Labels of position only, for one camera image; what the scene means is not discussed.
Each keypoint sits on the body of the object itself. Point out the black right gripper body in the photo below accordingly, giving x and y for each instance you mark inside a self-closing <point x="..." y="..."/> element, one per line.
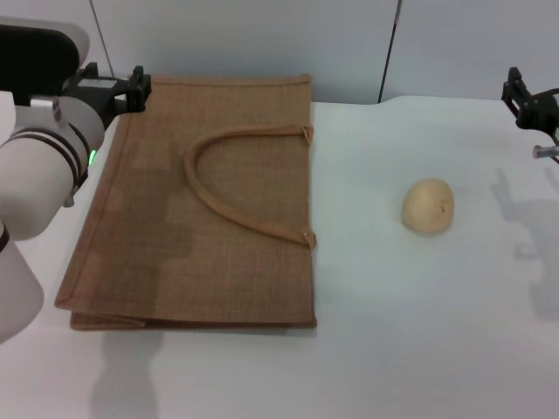
<point x="539" y="109"/>

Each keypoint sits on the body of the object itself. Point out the brown jute handbag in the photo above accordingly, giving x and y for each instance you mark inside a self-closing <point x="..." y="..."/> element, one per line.
<point x="253" y="270"/>

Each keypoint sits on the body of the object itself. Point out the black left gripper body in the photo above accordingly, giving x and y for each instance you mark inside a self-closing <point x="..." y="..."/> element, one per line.
<point x="107" y="96"/>

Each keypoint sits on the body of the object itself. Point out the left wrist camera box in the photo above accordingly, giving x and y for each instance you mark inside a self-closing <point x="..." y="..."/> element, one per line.
<point x="39" y="52"/>

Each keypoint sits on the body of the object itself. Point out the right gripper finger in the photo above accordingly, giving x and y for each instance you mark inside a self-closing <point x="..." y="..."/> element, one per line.
<point x="513" y="94"/>

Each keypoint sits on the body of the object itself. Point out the beige potato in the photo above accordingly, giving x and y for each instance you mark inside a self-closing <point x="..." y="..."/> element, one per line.
<point x="428" y="207"/>

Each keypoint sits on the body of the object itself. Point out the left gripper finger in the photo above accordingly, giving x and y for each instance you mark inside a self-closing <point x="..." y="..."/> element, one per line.
<point x="140" y="89"/>
<point x="91" y="70"/>

